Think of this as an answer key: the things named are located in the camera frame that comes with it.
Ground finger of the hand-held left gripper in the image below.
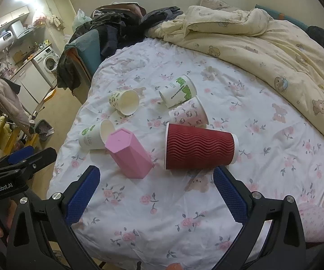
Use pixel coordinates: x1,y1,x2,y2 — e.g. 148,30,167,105
0,146,36,172
10,147,58,179

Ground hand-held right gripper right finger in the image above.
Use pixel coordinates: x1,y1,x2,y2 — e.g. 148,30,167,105
213,165,306,270

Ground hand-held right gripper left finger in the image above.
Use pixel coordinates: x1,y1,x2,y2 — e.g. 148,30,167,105
7,165,106,270

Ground red ribbed paper cup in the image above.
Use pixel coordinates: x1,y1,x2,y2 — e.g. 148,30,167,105
165,122,239,171

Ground pink faceted plastic cup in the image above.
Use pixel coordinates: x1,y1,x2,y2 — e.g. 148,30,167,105
105,128,155,179

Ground white cup green leaf print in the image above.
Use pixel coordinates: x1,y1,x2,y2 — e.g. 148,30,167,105
78,119,115,150

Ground white cup pink pattern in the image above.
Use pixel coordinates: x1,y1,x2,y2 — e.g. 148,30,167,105
168,96,209,128

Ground white cup small green pattern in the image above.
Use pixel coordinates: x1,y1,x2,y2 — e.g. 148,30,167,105
108,89,140,116

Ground white cup green label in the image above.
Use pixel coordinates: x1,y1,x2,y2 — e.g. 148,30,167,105
159,74,197,108

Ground grey trash bin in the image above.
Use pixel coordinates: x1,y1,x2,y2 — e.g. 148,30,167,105
34,119,55,142

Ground light hanging jacket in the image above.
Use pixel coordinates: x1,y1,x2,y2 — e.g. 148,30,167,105
0,77,31,128

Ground white floral bed sheet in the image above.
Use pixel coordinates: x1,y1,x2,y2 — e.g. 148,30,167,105
47,38,324,270

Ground white base cabinet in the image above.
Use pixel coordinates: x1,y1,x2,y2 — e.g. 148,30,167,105
10,62,53,106

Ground pink floral pillow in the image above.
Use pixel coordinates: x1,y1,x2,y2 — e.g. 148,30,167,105
298,202,324,244

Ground white washing machine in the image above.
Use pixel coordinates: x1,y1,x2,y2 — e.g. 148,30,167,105
33,45,61,89

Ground teal chair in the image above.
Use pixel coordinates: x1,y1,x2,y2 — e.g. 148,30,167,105
65,29,101,78

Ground pile of dark clothes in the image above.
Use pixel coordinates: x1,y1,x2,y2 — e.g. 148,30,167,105
56,3,185,90

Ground white plastic bag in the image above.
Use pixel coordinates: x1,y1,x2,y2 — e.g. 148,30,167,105
72,8,93,32

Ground cream bear print quilt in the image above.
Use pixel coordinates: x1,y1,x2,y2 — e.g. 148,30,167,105
160,4,324,158

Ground dark cloth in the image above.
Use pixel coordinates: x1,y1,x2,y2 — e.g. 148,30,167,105
305,25,324,52

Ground bear print pillow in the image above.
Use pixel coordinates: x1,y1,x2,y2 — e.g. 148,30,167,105
199,0,237,11

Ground white wall cabinets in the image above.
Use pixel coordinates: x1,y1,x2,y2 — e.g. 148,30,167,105
0,5,31,31

